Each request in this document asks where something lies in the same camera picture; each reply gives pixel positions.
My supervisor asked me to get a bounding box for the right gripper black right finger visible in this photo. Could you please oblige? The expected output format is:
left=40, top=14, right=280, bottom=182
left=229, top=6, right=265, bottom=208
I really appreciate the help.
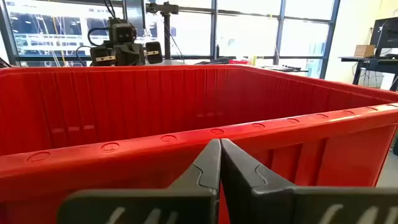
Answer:
left=220, top=138, right=398, bottom=224

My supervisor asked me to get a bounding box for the black monitor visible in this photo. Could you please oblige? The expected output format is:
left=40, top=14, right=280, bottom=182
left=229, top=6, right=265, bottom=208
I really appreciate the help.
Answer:
left=369, top=17, right=398, bottom=58

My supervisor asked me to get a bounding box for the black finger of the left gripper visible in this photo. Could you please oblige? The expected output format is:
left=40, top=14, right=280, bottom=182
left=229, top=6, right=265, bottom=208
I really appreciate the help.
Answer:
left=90, top=45, right=116, bottom=67
left=145, top=41, right=164, bottom=65

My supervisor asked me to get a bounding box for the distant cluttered table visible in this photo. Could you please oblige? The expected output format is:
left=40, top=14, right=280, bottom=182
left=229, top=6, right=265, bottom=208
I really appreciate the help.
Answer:
left=254, top=63, right=310, bottom=75

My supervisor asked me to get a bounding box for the cardboard box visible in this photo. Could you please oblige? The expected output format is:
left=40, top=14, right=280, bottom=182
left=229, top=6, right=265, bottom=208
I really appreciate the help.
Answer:
left=353, top=44, right=376, bottom=58

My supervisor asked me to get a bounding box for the black pole stand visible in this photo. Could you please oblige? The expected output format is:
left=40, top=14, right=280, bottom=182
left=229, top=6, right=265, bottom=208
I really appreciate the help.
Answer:
left=145, top=1, right=180, bottom=60

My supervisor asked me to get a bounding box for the metal window frame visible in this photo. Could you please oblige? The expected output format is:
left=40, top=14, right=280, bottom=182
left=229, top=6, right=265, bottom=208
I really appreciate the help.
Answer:
left=0, top=0, right=341, bottom=80

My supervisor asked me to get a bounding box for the dark distant desk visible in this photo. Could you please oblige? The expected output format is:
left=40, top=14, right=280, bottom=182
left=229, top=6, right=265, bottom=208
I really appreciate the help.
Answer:
left=339, top=55, right=398, bottom=91

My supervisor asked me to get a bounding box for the yellow hanging cord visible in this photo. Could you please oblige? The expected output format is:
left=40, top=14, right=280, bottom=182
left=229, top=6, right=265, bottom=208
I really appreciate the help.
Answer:
left=52, top=15, right=68, bottom=67

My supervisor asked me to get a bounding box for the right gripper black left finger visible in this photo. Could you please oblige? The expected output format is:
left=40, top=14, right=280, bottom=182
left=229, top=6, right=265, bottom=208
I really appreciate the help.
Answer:
left=57, top=138, right=222, bottom=224

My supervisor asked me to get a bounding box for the red plastic bin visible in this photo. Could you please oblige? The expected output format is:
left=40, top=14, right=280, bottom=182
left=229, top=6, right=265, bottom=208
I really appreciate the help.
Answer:
left=0, top=64, right=398, bottom=224

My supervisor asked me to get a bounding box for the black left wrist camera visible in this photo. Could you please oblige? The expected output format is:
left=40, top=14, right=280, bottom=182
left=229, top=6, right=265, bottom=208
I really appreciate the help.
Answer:
left=108, top=17, right=138, bottom=44

